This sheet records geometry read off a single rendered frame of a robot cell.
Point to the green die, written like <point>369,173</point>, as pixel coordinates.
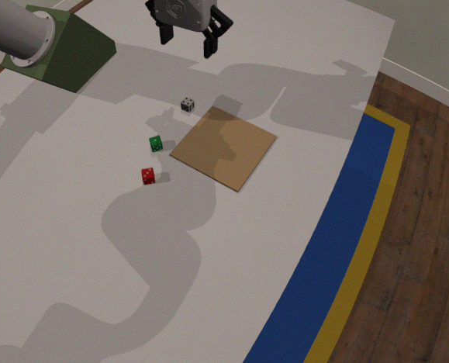
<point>155,143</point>

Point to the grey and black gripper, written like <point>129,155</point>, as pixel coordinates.
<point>194,15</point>

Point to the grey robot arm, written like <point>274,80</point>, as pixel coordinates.
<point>25,36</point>

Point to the red die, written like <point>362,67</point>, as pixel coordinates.
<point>148,176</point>

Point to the brown square mat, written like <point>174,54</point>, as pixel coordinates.
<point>224,147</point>

